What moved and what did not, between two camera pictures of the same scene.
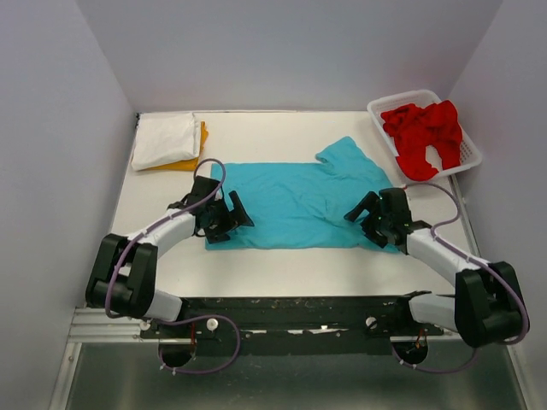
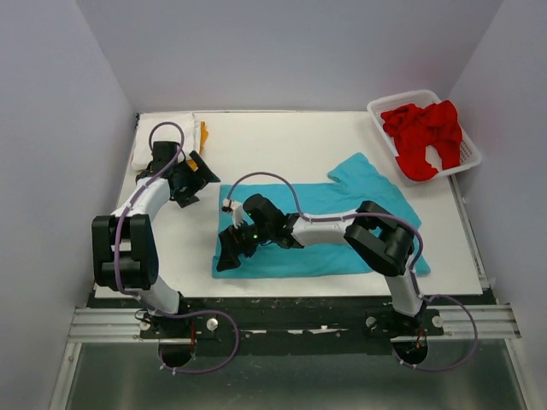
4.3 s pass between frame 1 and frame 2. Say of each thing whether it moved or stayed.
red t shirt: stayed
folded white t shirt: stayed
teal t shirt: moved
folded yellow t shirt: stayed
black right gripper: moved
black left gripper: moved
